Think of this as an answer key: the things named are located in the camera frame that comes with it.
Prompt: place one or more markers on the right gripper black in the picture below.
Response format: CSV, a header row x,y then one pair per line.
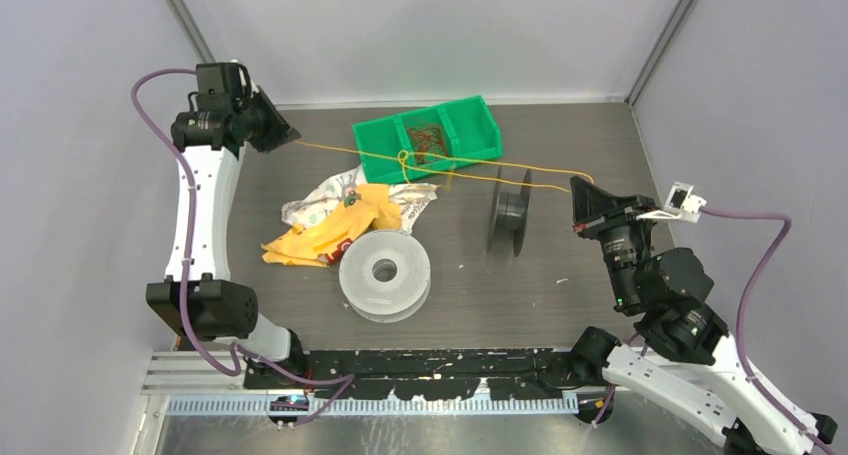
x,y
593,208

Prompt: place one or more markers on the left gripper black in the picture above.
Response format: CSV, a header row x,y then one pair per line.
x,y
280,131

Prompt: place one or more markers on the dark grey cable spool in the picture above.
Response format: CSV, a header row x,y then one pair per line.
x,y
509,213

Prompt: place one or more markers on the white plastic cable spool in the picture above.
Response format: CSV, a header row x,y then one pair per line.
x,y
385,276

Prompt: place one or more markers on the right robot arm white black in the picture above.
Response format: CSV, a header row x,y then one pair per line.
x,y
725,397

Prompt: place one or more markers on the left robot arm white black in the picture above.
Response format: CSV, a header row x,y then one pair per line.
x,y
197,298

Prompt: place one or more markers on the yellow snack bag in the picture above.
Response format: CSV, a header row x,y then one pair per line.
x,y
324,244

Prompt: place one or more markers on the green three-compartment bin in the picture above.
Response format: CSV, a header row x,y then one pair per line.
x,y
411,145

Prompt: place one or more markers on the floral patterned cloth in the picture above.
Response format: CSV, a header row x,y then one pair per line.
x,y
405,201

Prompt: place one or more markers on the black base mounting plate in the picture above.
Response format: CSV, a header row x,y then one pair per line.
x,y
445,374

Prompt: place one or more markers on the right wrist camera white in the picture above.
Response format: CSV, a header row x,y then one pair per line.
x,y
681,204

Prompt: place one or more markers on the white slotted cable duct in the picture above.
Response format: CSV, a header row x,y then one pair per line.
x,y
301,406

